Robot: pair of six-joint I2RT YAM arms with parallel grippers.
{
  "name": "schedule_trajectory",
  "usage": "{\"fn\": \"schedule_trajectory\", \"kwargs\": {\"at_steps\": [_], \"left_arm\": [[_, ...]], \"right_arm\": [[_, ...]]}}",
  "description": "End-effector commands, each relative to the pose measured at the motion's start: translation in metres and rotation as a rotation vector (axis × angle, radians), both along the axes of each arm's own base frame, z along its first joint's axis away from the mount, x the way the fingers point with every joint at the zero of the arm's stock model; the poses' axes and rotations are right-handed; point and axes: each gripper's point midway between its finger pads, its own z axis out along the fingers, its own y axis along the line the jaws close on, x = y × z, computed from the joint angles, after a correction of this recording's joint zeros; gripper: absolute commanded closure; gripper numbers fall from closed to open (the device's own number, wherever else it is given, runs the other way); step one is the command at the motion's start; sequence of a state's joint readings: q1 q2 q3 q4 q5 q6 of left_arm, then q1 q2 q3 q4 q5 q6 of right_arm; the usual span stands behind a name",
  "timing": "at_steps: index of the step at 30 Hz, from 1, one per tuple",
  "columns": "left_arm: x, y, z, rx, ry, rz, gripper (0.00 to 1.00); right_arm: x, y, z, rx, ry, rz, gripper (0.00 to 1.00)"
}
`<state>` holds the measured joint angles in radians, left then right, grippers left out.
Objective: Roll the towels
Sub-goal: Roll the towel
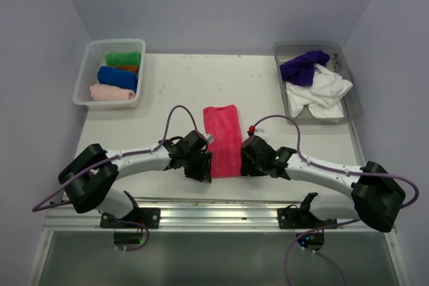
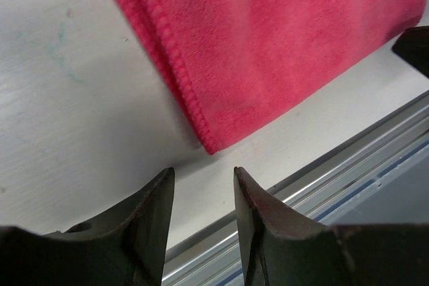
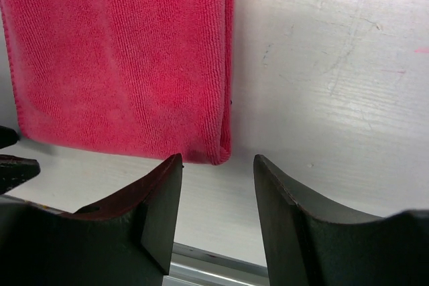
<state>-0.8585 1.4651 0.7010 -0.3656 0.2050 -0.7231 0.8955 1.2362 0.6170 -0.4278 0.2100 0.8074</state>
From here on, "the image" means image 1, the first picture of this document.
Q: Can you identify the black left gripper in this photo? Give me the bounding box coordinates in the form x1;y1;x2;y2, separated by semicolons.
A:
183;149;212;182

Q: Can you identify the pink red towel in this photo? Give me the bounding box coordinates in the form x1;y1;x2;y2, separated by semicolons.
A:
203;105;243;179

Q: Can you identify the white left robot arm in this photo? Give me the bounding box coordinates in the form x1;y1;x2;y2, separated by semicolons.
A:
58;130;214;228

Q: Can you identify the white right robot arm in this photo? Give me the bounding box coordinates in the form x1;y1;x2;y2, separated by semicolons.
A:
241;135;406;232

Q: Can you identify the white towel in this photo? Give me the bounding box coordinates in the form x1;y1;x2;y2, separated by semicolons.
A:
286;64;353;119

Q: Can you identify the purple towel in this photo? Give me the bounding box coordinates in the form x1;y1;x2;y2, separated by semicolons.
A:
280;50;330;87

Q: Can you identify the orange rolled towel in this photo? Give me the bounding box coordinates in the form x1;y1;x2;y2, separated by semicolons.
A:
117;65;139;75

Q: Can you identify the light pink rolled towel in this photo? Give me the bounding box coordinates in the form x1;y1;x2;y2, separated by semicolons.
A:
90;84;135;102

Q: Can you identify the blue rolled towel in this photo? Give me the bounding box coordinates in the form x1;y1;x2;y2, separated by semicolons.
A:
97;66;137;92

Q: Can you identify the green rolled towel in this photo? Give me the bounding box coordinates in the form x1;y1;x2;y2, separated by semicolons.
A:
105;51;141;67

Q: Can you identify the clear plastic bin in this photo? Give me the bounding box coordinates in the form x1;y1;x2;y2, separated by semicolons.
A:
273;41;363;125

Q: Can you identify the white plastic basket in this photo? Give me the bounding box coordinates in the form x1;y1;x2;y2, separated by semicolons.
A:
72;39;146;111

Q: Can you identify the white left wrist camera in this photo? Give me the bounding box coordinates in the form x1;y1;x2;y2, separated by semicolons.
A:
203;133;214;144

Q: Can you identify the aluminium mounting rail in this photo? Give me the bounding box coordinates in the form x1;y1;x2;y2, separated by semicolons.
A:
42;198;396;232

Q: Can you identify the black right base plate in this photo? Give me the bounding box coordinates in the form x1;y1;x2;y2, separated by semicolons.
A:
277;205;338;229

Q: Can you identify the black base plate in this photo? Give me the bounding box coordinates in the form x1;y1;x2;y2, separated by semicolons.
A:
277;205;338;229
100;208;161;229

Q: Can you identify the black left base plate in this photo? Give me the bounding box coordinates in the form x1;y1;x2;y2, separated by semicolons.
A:
100;208;161;229

